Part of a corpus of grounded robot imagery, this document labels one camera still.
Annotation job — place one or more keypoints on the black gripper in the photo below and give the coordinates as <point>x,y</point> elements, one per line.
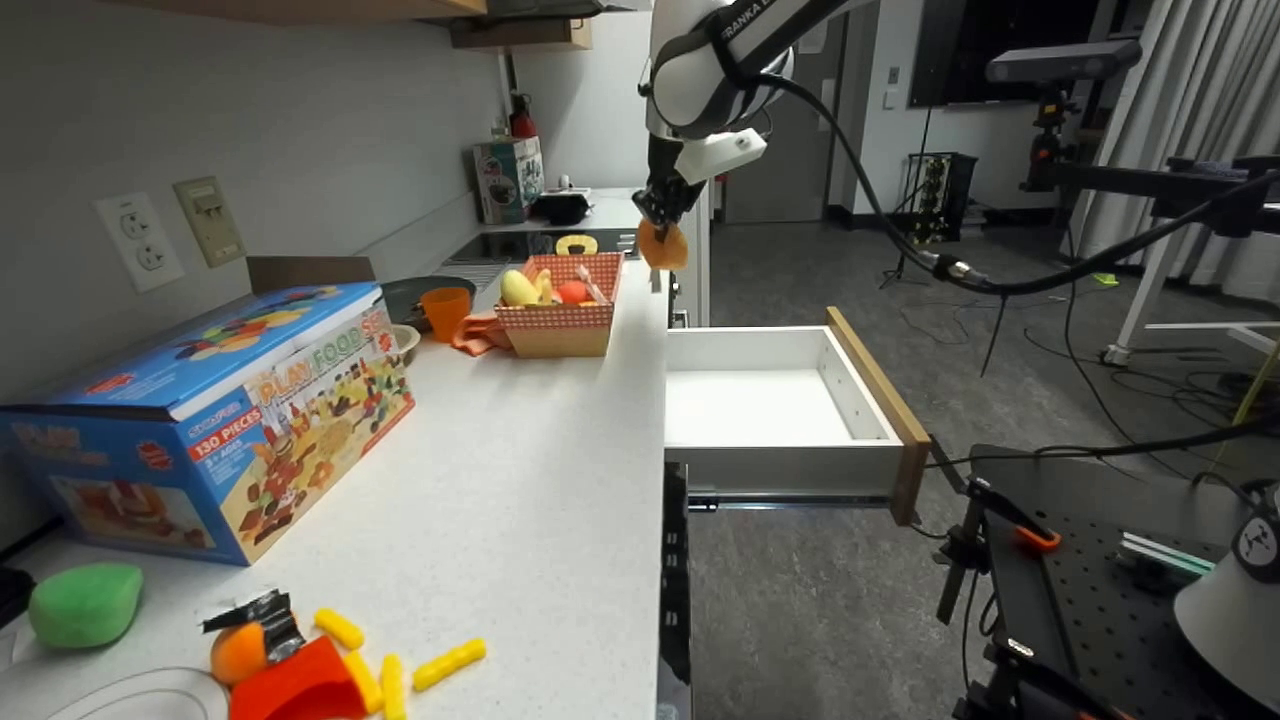
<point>668,170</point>

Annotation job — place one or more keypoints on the orange pineapple plushie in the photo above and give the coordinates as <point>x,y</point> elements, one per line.
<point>664,250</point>

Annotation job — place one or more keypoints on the white drawer with wooden front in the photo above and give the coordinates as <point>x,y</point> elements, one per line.
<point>760,405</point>

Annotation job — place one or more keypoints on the black pot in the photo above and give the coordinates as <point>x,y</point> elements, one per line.
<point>562,207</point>

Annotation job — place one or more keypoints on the red toy tomato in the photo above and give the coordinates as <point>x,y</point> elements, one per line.
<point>572,293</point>

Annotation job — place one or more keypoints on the red checkered basket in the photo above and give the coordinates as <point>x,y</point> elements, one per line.
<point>560,325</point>

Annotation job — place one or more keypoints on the grey door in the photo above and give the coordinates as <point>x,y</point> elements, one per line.
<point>800,150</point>

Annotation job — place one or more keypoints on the black cooktop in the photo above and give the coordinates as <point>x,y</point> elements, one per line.
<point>510,245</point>

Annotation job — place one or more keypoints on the green printed box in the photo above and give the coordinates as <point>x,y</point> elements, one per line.
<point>508,182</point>

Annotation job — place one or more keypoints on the yellow toy lemon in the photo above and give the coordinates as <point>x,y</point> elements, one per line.
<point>518,289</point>

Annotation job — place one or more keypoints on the red fire extinguisher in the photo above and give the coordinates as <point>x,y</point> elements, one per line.
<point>522,120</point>

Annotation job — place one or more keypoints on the orange cloth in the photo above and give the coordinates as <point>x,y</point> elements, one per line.
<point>480,334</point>

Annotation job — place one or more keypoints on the orange plastic cup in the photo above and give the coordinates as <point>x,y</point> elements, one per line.
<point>446,312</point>

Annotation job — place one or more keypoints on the dark round pan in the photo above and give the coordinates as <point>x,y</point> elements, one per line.
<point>405,296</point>

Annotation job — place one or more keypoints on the black equipment rack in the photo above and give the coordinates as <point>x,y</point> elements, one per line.
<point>945,198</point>

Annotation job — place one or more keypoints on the small beige bowl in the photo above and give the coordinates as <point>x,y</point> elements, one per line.
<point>407,342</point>

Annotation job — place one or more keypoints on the brown cardboard piece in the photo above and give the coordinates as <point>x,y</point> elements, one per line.
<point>310,273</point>

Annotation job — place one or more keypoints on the orange and black clamp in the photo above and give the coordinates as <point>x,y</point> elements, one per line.
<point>1035,538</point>

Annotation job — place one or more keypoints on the yellow toy fry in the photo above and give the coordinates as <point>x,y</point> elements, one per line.
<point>450,664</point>
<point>364,682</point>
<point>339,628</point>
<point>393,688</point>

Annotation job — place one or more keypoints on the blue toy food box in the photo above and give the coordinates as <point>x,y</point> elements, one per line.
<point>200,420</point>

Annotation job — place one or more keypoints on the grey curtain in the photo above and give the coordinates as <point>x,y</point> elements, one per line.
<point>1190,100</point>

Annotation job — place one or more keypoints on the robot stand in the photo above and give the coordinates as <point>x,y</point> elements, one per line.
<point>1090,600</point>

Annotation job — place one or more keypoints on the red toy fries holder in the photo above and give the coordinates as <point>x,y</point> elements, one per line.
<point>300,690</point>

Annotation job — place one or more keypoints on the pale green bar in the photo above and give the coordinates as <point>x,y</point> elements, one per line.
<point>1165,555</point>

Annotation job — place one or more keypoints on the orange toy ball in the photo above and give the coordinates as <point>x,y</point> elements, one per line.
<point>236,655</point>

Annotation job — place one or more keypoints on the white switch plate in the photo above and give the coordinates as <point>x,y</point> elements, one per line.
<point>891,88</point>

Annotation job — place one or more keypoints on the black wall screen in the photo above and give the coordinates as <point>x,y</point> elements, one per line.
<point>990,50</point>

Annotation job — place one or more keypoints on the wooden wall cabinet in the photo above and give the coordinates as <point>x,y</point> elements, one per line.
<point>300,8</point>

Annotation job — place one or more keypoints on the camera on mount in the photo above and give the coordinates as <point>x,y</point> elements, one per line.
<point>1060,62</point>

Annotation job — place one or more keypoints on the beige switch plate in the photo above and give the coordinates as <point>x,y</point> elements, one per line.
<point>208,220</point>

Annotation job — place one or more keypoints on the white table frame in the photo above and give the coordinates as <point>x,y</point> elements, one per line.
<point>1140,300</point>

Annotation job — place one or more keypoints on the white wall socket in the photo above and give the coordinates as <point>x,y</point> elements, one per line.
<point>138,240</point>

